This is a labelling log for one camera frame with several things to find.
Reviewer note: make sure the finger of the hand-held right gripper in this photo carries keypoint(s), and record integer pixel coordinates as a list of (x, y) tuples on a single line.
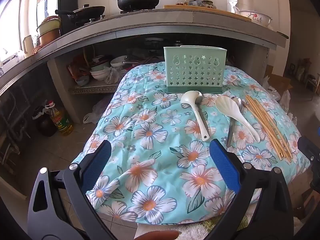
[(308, 150)]

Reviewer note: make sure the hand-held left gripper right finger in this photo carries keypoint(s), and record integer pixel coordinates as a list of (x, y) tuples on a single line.
[(225, 166)]

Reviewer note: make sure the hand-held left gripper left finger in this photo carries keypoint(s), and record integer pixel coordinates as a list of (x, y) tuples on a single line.
[(97, 165)]

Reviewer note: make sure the bundle of wooden chopsticks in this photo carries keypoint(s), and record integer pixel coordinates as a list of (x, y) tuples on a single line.
[(265, 120)]

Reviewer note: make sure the white shell-shaped rice spoon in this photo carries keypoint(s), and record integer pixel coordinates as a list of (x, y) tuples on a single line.
[(226, 106)]

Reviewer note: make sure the white plastic ladle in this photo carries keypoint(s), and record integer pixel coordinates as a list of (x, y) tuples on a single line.
[(190, 99)]

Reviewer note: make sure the green star-cutout utensil holder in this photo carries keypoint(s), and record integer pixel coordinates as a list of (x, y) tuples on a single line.
[(195, 72)]

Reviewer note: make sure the person's left hand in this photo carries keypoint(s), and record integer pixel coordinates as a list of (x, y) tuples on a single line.
[(157, 236)]

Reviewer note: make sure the white plastic bag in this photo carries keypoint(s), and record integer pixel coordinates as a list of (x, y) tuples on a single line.
[(96, 112)]

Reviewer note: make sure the turquoise floral blanket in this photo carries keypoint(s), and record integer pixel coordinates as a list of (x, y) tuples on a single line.
[(150, 155)]

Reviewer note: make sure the yellow cooking oil bottle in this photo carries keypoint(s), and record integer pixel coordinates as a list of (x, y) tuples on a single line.
[(62, 123)]

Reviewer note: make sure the crumpled plastic bags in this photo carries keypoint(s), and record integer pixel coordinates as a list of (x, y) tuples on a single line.
[(283, 100)]

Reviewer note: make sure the dark brown jar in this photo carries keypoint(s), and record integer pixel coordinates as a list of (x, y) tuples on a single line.
[(46, 127)]

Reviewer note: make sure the cardboard box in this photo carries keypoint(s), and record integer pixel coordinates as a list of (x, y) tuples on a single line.
[(280, 82)]

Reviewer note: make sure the white and green fleece robe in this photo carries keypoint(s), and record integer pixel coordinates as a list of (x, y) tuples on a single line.
[(192, 233)]

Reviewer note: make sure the metal shelf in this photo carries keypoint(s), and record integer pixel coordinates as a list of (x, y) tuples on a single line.
[(95, 89)]

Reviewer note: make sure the light blue bowl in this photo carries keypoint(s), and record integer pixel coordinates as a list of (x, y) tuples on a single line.
[(82, 81)]

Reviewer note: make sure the brown clay pot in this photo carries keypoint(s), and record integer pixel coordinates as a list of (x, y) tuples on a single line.
[(50, 38)]

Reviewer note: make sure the white mug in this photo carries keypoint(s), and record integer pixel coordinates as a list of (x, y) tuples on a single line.
[(28, 45)]

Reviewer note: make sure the white floral enamel bowl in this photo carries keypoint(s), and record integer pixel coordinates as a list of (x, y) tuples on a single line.
[(257, 18)]

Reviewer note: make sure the black gas stove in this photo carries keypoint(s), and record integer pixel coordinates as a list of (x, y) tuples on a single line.
[(100, 18)]

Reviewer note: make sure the pale green basin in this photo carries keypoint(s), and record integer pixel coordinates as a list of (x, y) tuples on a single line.
[(48, 26)]

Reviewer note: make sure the grey kitchen counter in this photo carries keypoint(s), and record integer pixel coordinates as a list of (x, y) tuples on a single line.
[(150, 22)]

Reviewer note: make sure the wooden cutting board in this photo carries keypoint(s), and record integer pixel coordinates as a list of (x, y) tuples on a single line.
[(220, 12)]

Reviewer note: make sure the black wok with lid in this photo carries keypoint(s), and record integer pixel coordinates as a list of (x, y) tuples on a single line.
[(87, 10)]

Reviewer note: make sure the black kitchen appliance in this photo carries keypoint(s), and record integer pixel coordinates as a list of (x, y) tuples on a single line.
[(67, 2)]

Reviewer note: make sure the blue and white packet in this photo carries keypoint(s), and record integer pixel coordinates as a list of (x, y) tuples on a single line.
[(194, 3)]

